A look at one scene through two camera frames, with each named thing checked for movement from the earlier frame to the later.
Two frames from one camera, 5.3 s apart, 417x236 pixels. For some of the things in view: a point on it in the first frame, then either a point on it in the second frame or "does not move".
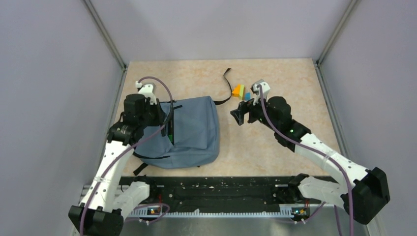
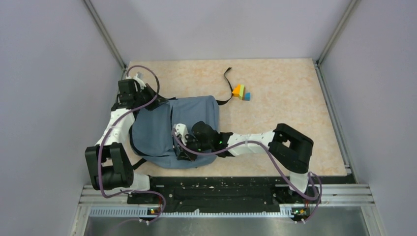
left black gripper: (161, 114) -> (160, 100)
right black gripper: (248, 106) -> (184, 155)
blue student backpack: (190, 138) does not move
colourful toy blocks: (239, 91) does not move
